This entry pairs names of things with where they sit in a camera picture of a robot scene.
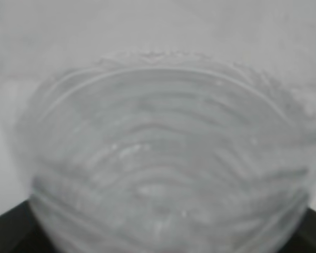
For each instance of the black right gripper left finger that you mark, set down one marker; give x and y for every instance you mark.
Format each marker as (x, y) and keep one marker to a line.
(21, 232)

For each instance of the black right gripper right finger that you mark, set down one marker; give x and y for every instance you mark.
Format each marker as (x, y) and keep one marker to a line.
(304, 239)

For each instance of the clear plastic water bottle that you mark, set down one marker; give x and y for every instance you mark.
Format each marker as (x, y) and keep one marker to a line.
(175, 153)

